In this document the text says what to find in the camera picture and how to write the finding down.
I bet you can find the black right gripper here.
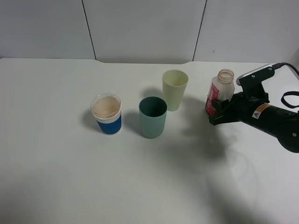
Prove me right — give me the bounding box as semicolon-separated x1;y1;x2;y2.
209;92;287;134

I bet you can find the drink bottle with pink label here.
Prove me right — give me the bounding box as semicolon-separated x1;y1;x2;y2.
205;69;235;116

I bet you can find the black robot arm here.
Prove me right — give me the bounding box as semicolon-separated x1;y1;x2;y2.
209;92;299;153

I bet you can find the pale yellow plastic cup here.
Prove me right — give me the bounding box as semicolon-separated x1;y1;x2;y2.
162;70;189;112

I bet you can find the teal green plastic cup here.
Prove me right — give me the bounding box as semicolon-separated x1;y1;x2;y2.
139;96;168;139

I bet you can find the blue sleeved clear cup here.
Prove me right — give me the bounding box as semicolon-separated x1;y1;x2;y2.
91;93;122;135

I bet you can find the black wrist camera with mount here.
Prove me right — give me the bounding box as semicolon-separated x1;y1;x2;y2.
236;64;275;103

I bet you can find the black camera cable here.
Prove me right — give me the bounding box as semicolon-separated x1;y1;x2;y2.
272;62;299;108

